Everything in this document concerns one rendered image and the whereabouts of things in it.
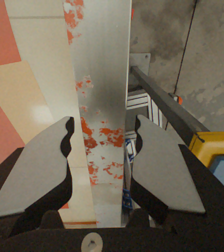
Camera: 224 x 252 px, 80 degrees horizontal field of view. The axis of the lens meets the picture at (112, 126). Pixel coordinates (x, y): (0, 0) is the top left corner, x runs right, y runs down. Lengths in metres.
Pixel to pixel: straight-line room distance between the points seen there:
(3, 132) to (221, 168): 0.27
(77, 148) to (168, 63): 1.07
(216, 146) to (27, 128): 0.24
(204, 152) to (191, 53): 1.06
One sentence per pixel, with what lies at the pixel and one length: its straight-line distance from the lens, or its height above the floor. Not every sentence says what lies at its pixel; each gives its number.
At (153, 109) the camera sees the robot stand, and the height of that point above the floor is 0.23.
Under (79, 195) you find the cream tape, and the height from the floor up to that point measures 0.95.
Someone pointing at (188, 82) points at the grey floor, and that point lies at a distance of 1.29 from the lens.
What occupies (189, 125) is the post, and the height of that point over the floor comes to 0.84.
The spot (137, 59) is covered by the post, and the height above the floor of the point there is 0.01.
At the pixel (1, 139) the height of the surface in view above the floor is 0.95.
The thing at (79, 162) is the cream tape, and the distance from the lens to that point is 0.20.
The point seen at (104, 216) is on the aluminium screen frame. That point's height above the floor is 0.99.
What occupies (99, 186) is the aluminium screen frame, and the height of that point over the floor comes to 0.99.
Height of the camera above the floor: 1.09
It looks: 58 degrees down
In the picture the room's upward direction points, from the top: 178 degrees clockwise
